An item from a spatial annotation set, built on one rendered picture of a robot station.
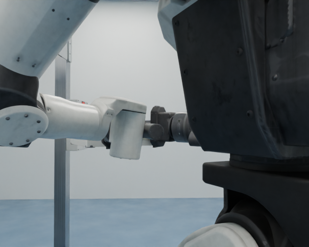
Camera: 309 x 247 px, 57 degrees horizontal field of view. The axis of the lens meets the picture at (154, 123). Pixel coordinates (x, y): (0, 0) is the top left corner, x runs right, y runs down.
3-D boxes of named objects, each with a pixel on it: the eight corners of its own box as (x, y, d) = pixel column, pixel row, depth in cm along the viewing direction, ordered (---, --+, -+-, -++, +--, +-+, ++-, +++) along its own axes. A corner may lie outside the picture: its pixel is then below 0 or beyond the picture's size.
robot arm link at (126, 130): (98, 151, 67) (106, 157, 56) (104, 105, 67) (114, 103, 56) (144, 156, 70) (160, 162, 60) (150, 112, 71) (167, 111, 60)
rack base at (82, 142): (164, 145, 90) (164, 137, 90) (86, 147, 79) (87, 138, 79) (134, 142, 112) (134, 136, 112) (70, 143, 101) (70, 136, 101)
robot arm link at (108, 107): (127, 142, 65) (76, 137, 55) (132, 103, 65) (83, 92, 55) (147, 146, 61) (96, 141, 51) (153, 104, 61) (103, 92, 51)
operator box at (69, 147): (88, 148, 160) (88, 102, 160) (77, 151, 143) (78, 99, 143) (77, 148, 160) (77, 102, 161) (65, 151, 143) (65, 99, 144)
